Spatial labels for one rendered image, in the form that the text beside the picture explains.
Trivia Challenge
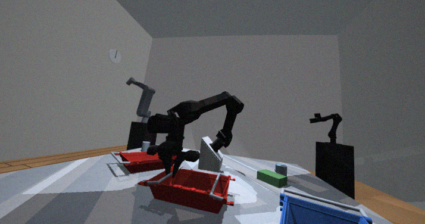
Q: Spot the green rectangular block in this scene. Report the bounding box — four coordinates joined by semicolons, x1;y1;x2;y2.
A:
257;169;288;188

